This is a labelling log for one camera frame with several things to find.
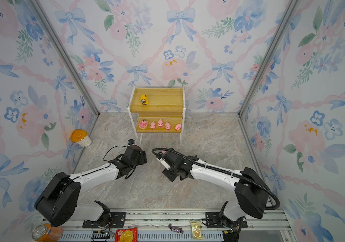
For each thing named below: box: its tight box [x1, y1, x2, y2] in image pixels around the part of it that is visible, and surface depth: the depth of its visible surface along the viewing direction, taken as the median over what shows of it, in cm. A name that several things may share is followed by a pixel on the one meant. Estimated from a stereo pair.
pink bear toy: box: [138, 118, 149, 130], surface depth 92 cm
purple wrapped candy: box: [167, 223, 184, 234], surface depth 73 cm
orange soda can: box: [32, 223, 64, 242], surface depth 63 cm
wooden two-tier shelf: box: [127, 84, 186, 146], surface depth 85 cm
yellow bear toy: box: [140, 94, 149, 106], surface depth 79 cm
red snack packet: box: [115, 227, 138, 242], surface depth 70 cm
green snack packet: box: [189, 219, 205, 240], surface depth 72 cm
